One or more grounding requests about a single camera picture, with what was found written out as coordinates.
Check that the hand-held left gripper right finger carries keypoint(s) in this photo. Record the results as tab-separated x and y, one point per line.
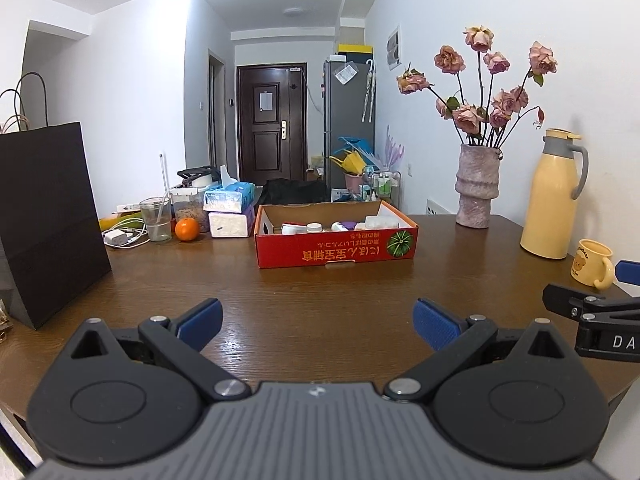
437	325

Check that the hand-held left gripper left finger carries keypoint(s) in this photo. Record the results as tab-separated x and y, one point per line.
200	322

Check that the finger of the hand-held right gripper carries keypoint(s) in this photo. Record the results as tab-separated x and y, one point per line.
575	302
630	272

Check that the orange-rimmed cardboard box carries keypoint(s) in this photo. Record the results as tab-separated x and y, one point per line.
325	255

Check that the yellow mug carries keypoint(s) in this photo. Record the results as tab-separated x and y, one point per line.
590	262

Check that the orange fruit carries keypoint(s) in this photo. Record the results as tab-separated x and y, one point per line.
187	230

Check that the yellow thermos jug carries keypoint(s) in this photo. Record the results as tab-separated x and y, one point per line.
547	200

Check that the clear glass cup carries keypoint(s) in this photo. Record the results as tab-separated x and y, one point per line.
156	222

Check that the clear cereal container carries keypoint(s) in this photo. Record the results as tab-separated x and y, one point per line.
190	207

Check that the blue tissue pack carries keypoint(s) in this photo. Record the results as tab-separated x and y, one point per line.
230	197

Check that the yellow packet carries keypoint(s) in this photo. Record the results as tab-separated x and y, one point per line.
120	221

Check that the pink ceramic vase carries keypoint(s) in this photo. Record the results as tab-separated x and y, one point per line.
475	190

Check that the white mop pole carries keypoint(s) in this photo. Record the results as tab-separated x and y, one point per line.
163	175

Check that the black folding chair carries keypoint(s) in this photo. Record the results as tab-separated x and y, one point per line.
295	192

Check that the pink bucket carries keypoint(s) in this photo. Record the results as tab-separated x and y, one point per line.
354	182

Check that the purple feather decoration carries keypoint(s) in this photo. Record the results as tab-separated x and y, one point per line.
392	150

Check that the black paper bag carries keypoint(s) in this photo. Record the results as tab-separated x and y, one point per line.
45	220

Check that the yellow and blue bags pile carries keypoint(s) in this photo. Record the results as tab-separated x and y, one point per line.
352	157

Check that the dark brown entrance door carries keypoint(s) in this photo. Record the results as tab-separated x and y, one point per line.
270	145

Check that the dried pink roses bouquet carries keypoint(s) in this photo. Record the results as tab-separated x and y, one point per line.
467	115

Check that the white paper notice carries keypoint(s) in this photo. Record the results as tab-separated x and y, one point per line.
265	100

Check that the grey refrigerator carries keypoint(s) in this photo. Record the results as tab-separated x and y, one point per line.
345	110

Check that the white folded umbrella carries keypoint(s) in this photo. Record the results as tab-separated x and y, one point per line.
369	90

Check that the clear plastic bag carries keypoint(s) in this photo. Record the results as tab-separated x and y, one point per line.
345	74

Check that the yellow and black box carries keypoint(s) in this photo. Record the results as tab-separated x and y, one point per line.
355	52

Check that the round ceiling lamp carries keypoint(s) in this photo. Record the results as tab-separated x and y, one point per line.
294	11

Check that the interior door frame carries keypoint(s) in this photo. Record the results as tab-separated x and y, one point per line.
211	110

